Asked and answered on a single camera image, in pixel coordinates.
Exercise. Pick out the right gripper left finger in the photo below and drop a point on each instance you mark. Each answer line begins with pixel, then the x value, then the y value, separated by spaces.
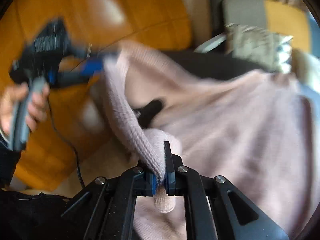
pixel 105 208

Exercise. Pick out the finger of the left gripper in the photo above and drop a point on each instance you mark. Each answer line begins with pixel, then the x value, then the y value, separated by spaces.
pixel 93 65

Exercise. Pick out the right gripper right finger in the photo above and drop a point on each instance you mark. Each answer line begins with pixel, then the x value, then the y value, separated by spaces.
pixel 214 208

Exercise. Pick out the pink knitted sweater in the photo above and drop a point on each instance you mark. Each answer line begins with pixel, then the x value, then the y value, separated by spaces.
pixel 256 129

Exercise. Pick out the person left hand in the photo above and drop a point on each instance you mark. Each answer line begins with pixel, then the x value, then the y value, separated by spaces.
pixel 17 103

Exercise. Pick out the black rolled mat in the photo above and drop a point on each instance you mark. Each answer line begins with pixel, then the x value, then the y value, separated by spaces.
pixel 217 23

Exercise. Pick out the tiger print cushion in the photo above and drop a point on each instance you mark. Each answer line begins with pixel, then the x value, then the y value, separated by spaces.
pixel 255 44

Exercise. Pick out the deer print cushion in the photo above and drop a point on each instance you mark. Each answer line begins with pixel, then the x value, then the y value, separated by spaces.
pixel 306 68

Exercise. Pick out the grey yellow blue sofa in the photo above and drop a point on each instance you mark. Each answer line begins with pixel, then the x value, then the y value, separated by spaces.
pixel 275 17

